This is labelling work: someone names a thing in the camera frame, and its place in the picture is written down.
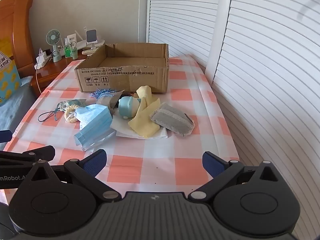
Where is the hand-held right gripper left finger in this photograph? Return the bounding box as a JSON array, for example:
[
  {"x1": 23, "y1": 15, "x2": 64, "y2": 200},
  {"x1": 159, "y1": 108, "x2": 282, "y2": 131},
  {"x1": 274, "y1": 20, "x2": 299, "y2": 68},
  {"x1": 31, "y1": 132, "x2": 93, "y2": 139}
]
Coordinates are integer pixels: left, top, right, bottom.
[{"x1": 22, "y1": 149, "x2": 122, "y2": 203}]

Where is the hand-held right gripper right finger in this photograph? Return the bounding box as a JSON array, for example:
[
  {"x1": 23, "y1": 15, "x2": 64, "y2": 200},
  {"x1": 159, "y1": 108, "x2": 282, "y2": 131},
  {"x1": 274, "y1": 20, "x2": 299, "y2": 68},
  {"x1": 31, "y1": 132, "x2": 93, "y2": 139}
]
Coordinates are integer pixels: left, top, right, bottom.
[{"x1": 188, "y1": 151, "x2": 289, "y2": 203}]

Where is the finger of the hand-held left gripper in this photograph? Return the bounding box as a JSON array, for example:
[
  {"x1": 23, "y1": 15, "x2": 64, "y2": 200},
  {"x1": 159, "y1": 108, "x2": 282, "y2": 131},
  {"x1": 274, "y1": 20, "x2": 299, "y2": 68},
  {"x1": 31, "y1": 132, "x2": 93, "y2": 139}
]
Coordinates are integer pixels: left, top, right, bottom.
[
  {"x1": 0, "y1": 130, "x2": 13, "y2": 144},
  {"x1": 0, "y1": 145, "x2": 56, "y2": 167}
]

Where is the pack of blue face masks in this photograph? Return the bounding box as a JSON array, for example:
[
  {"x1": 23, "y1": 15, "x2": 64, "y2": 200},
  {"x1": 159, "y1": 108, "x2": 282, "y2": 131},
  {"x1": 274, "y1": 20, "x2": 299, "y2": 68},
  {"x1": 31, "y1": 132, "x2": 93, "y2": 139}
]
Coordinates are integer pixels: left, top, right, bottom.
[{"x1": 74, "y1": 116, "x2": 117, "y2": 152}]

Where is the cream spiral hair tie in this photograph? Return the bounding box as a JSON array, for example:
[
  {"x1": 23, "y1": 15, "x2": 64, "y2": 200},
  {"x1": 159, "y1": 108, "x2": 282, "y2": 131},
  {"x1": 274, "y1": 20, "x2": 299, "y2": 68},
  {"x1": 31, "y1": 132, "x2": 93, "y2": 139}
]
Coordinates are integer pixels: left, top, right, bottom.
[{"x1": 64, "y1": 105, "x2": 80, "y2": 123}]

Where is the yellow cloth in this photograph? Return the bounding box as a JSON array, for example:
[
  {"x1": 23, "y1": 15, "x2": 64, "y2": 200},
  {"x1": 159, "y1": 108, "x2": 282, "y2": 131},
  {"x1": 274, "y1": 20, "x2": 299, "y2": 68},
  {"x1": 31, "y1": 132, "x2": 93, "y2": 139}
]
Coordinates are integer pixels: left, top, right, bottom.
[{"x1": 128, "y1": 85, "x2": 161, "y2": 138}]

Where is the blue round plush toy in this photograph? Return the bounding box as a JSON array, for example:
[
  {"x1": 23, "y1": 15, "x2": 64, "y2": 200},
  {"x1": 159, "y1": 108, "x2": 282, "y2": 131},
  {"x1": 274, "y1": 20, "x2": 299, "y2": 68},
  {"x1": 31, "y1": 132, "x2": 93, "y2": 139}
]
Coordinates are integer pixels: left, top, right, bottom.
[{"x1": 118, "y1": 96, "x2": 142, "y2": 119}]

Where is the grey fabric pouch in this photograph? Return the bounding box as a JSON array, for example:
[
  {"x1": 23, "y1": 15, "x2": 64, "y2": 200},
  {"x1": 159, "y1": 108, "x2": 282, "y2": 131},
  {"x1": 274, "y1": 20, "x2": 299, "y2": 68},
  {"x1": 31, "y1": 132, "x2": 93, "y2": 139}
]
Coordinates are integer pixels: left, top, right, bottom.
[{"x1": 149, "y1": 103, "x2": 195, "y2": 137}]

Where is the brown cardboard box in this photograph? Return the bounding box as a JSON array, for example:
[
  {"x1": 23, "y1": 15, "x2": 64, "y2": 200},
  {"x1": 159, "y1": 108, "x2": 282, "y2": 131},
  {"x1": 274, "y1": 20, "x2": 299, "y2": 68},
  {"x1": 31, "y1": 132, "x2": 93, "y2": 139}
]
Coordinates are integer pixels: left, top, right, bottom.
[{"x1": 74, "y1": 43, "x2": 170, "y2": 94}]

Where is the blue bed sheet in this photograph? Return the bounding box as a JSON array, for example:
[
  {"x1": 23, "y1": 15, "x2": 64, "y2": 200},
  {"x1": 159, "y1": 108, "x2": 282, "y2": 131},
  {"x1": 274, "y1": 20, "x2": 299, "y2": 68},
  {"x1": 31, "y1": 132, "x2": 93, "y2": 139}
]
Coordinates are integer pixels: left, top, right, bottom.
[{"x1": 0, "y1": 76, "x2": 38, "y2": 144}]

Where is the white tissue sheet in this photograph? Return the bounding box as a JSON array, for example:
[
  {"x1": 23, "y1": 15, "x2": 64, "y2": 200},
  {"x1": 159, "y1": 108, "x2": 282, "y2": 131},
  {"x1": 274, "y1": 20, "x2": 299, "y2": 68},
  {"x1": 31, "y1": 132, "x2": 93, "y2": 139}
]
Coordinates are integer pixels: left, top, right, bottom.
[{"x1": 110, "y1": 112, "x2": 169, "y2": 139}]

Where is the pink checkered tablecloth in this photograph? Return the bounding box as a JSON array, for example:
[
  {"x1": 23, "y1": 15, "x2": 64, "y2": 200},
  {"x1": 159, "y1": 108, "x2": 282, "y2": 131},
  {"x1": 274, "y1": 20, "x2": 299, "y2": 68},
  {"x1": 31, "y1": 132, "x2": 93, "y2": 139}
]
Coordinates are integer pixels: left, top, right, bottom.
[{"x1": 0, "y1": 54, "x2": 240, "y2": 195}]

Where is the yellow and blue bag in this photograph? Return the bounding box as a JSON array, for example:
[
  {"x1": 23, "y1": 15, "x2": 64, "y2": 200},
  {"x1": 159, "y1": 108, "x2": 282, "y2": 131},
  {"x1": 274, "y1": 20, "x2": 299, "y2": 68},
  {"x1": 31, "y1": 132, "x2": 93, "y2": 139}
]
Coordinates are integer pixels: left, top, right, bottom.
[{"x1": 0, "y1": 37, "x2": 21, "y2": 106}]

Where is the grey sachet with blue tassel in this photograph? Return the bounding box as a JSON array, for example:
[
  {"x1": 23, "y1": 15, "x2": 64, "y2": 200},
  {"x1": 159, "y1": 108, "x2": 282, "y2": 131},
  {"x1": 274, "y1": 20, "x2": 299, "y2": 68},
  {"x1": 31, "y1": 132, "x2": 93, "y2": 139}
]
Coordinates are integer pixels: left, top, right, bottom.
[{"x1": 89, "y1": 88, "x2": 125, "y2": 109}]

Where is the white power strip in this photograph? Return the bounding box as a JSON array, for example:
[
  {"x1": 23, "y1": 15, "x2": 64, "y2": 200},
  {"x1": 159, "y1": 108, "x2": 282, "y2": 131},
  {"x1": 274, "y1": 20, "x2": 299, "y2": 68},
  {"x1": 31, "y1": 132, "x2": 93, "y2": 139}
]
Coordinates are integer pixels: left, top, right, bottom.
[{"x1": 34, "y1": 55, "x2": 52, "y2": 69}]

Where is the wooden nightstand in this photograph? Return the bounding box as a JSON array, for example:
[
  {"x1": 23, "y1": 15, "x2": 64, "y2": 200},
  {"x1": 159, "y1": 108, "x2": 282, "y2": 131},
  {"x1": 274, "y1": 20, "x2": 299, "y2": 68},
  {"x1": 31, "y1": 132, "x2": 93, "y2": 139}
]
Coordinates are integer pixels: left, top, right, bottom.
[{"x1": 30, "y1": 47, "x2": 88, "y2": 96}]

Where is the white louvered closet door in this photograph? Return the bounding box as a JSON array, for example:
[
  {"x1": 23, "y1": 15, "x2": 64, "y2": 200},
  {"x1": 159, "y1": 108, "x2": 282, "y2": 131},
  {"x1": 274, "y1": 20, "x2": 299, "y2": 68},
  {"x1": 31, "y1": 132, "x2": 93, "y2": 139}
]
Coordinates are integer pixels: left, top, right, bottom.
[
  {"x1": 147, "y1": 0, "x2": 222, "y2": 58},
  {"x1": 209, "y1": 0, "x2": 320, "y2": 232}
]

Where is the wooden headboard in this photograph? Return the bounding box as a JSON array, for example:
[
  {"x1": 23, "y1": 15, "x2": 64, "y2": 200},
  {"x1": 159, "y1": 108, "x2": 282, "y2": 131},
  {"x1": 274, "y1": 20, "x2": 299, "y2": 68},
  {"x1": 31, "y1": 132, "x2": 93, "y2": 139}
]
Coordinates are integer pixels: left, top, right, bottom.
[{"x1": 0, "y1": 0, "x2": 34, "y2": 77}]

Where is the green desk fan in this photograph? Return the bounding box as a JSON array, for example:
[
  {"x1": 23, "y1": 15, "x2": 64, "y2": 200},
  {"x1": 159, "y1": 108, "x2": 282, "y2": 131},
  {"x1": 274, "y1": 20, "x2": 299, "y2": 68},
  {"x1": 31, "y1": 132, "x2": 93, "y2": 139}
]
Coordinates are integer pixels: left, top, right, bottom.
[{"x1": 46, "y1": 29, "x2": 62, "y2": 62}]

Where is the white router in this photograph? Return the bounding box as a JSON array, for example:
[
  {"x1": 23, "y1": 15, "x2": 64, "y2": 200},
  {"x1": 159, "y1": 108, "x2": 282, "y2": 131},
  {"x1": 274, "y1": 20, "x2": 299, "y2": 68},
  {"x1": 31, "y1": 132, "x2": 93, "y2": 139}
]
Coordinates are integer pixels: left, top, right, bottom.
[{"x1": 74, "y1": 30, "x2": 106, "y2": 47}]

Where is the patterned sachet with cord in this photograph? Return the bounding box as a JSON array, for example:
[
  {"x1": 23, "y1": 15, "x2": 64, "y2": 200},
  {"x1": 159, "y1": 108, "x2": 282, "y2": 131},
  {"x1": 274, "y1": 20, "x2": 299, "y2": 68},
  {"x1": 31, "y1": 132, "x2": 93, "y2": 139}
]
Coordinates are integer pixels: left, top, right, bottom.
[{"x1": 38, "y1": 99, "x2": 87, "y2": 123}]

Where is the white charging cable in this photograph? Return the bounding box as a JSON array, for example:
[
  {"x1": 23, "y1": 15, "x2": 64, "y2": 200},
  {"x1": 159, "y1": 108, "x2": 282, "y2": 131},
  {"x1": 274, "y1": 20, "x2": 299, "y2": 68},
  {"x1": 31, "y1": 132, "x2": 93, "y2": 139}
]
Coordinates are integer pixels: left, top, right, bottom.
[{"x1": 34, "y1": 47, "x2": 45, "y2": 91}]

